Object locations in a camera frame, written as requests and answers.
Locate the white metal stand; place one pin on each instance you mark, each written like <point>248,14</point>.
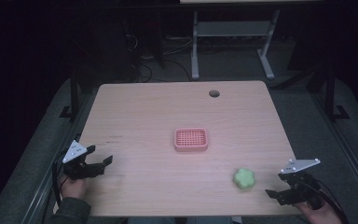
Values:
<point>233,29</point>

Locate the green flower-shaped soap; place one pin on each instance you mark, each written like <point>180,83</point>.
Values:
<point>244,179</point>

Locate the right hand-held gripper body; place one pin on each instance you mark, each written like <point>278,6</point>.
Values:
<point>301,183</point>

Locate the pink soap dish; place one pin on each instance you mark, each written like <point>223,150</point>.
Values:
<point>191,139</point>

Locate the person's right hand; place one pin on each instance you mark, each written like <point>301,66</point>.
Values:
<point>323,216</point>

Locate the person's left hand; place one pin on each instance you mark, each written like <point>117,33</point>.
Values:
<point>74,188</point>

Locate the black metal stand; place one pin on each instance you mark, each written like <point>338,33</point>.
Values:
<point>73,93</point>
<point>331,96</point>

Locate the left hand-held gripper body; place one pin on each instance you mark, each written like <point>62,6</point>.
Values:
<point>76,169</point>

